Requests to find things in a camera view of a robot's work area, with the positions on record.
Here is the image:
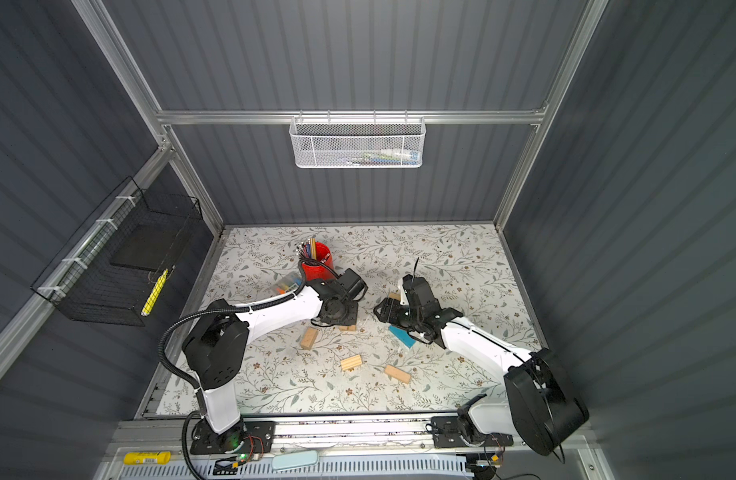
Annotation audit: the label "numbered wood block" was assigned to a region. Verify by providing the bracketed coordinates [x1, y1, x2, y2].
[384, 365, 412, 384]

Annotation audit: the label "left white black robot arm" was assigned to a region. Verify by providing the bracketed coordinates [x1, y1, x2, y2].
[182, 269, 368, 434]

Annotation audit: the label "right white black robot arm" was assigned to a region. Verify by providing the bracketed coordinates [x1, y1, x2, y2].
[373, 274, 590, 456]

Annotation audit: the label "teal wood block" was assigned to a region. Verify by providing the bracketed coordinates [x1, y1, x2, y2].
[389, 325, 417, 349]

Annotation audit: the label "grooved wood block near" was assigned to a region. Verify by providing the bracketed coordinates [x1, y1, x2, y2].
[340, 354, 363, 372]

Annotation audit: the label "red pencil cup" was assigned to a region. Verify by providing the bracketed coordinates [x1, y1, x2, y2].
[302, 241, 337, 280]

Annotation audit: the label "highlighter pen pack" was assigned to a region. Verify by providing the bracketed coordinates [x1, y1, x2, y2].
[273, 272, 304, 295]

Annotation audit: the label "coloured pencils in cup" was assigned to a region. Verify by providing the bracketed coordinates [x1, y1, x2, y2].
[297, 238, 331, 264]

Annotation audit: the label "pens in white basket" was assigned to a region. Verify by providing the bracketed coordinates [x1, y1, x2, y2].
[342, 148, 423, 167]

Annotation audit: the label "light blue oval pad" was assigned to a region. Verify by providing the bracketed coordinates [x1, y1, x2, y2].
[272, 450, 319, 471]

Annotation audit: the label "yellow marker in black basket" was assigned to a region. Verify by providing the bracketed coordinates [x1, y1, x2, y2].
[141, 269, 169, 317]

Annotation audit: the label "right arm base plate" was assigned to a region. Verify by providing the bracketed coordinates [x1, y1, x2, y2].
[425, 415, 514, 449]

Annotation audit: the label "white wire mesh basket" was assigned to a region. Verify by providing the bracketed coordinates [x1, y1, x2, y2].
[289, 118, 427, 169]

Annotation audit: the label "black corrugated cable hose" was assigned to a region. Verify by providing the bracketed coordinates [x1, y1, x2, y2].
[157, 254, 339, 480]

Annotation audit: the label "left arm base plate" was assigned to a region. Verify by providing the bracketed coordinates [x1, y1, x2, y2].
[187, 420, 276, 455]

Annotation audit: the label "black wire wall basket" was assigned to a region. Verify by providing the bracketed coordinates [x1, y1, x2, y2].
[31, 177, 202, 327]

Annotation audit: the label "yellow tube on front rail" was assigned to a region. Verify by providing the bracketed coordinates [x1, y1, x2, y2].
[123, 451, 172, 465]

